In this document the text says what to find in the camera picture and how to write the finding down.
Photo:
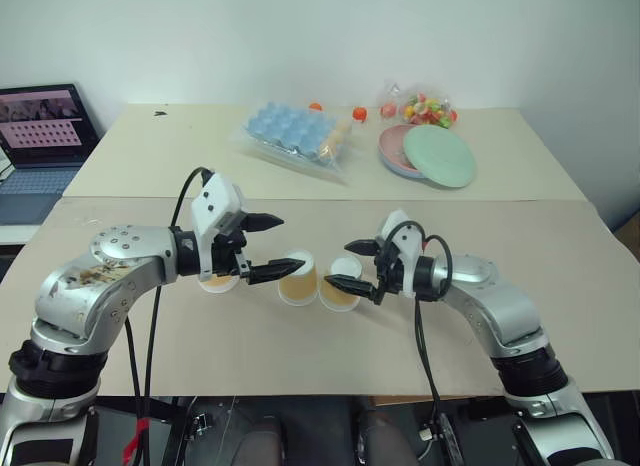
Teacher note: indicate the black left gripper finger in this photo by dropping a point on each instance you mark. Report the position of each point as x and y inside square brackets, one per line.
[262, 221]
[275, 270]

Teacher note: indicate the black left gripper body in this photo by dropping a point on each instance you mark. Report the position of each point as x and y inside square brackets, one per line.
[227, 256]

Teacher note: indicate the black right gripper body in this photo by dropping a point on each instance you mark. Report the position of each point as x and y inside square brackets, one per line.
[390, 276]

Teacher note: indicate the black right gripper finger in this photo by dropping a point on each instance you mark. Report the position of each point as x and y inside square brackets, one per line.
[352, 285]
[362, 247]

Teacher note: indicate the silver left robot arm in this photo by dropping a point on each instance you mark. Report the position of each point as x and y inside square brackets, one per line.
[125, 258]

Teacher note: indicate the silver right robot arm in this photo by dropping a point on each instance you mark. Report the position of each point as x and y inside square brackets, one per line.
[500, 306]

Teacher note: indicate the orange paper cup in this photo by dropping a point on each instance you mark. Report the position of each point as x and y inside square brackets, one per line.
[337, 298]
[219, 285]
[299, 288]

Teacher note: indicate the clear plastic bag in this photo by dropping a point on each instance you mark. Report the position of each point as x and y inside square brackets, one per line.
[280, 158]

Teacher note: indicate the blue egg tray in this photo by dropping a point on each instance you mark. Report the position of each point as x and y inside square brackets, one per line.
[290, 128]

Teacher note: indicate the pink plate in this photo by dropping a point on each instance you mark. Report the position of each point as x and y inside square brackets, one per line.
[392, 148]

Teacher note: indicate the mint green plate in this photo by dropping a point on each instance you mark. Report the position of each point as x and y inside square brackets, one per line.
[440, 156]

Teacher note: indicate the orange ball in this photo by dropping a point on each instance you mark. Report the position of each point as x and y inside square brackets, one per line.
[315, 106]
[359, 114]

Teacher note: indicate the bag of colourful candies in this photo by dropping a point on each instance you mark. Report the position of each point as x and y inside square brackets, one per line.
[425, 108]

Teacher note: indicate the red tape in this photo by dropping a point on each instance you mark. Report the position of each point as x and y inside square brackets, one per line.
[137, 436]

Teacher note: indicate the open laptop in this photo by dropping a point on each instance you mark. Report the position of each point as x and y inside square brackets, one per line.
[40, 136]

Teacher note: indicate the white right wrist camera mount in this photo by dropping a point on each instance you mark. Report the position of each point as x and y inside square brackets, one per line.
[407, 246]

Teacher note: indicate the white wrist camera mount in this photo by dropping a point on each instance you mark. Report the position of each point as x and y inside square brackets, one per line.
[215, 201]
[407, 246]

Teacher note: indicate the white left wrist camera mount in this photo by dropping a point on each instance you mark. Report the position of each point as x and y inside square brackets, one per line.
[215, 201]

